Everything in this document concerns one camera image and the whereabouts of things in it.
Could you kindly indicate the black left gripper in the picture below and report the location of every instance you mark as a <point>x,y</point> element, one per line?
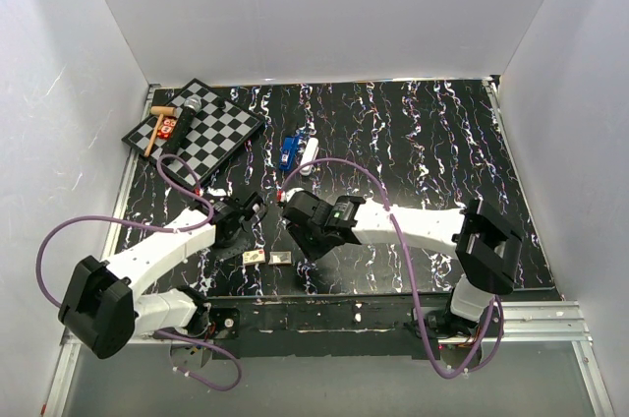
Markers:
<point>238,248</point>

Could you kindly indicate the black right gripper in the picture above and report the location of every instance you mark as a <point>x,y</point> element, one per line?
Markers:
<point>311,253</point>

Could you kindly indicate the staple box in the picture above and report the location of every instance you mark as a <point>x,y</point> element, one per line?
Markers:
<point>254,257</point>
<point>283,258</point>

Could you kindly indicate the white stapler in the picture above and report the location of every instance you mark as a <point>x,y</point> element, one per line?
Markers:
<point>309,155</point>

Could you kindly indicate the blue stapler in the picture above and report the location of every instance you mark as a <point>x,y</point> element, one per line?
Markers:
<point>288,151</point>

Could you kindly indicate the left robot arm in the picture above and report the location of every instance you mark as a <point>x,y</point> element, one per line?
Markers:
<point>107,303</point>

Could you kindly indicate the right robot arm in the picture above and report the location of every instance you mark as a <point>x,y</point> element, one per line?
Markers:
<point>486,244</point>

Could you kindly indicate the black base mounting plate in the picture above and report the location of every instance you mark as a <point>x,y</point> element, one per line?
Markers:
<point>315,326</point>

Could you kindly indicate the black white chessboard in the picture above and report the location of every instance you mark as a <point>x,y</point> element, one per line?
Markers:
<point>215,135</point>

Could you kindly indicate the red toy block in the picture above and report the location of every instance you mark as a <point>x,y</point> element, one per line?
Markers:
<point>166,127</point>

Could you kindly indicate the black microphone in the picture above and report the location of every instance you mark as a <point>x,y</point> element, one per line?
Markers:
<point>186,114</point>

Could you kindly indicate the wooden mallet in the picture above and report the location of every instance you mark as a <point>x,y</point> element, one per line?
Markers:
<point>160,112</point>

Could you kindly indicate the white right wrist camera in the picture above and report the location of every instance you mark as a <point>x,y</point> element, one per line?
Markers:
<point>283,197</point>

